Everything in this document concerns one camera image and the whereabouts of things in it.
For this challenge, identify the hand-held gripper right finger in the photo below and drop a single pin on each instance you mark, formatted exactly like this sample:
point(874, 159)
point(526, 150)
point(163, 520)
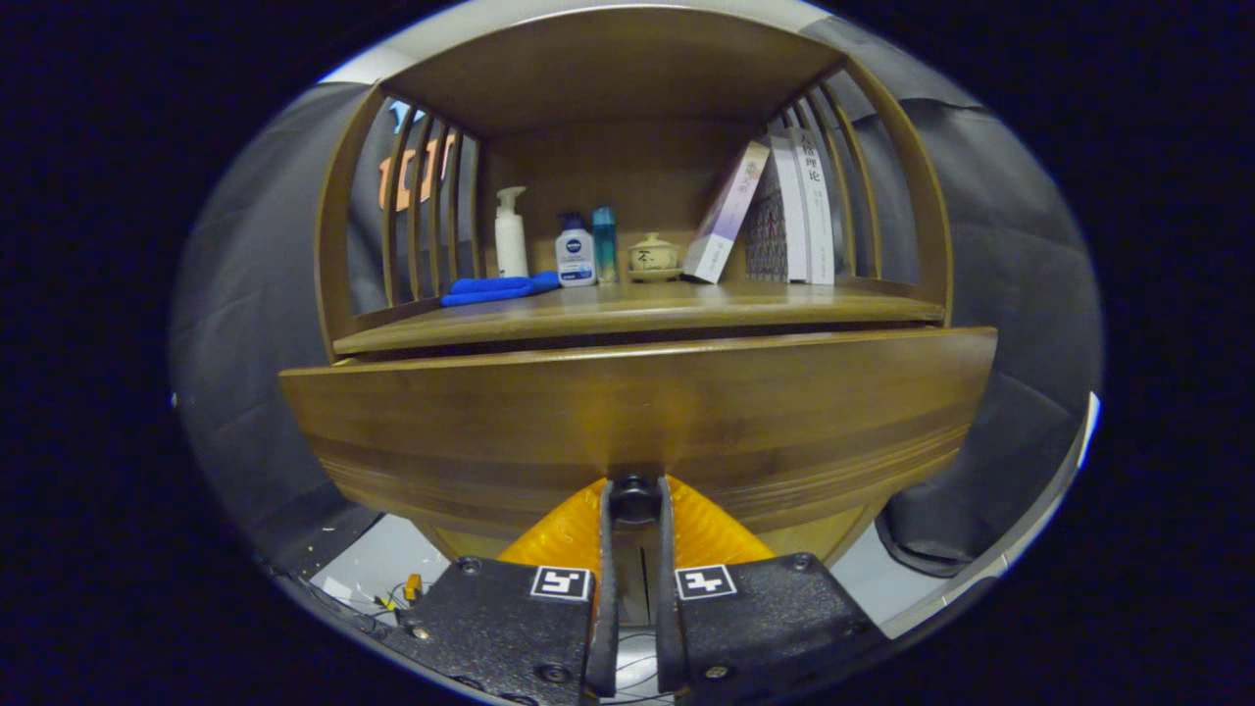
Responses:
point(775, 628)

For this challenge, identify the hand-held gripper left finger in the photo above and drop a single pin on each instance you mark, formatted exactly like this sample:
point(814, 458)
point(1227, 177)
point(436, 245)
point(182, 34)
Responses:
point(490, 628)

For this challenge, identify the wooden drawer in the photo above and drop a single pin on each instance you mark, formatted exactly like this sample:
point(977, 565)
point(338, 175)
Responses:
point(637, 412)

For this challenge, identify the wooden countertop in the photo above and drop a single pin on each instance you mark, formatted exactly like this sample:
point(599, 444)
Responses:
point(637, 309)

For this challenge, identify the wooden cabinet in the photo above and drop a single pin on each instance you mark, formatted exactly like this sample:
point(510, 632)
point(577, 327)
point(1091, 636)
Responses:
point(627, 78)

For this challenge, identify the small orange connector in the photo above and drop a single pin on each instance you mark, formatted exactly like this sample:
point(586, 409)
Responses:
point(413, 586)

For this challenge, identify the blue folded cloth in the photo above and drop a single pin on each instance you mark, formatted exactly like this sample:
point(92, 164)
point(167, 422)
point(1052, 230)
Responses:
point(490, 290)

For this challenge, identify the white lotion bottle blue cap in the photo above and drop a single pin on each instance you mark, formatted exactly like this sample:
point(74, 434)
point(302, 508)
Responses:
point(576, 257)

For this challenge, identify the white pump bottle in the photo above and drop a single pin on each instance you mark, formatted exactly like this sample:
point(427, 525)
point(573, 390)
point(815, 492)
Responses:
point(511, 245)

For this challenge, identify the beige lidded teacup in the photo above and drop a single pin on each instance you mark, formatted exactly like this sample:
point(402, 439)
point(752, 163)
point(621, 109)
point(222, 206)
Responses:
point(653, 259)

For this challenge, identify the teal slim bottle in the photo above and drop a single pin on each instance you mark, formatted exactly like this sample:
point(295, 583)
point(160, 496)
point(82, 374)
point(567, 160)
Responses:
point(605, 250)

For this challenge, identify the plain white book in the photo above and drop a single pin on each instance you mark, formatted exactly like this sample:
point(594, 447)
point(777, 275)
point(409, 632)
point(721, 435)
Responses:
point(790, 216)

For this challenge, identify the purple white leaning book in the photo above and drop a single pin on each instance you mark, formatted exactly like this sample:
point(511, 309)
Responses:
point(726, 216)

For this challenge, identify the white book with black print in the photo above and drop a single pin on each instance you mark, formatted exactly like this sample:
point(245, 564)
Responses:
point(818, 211)

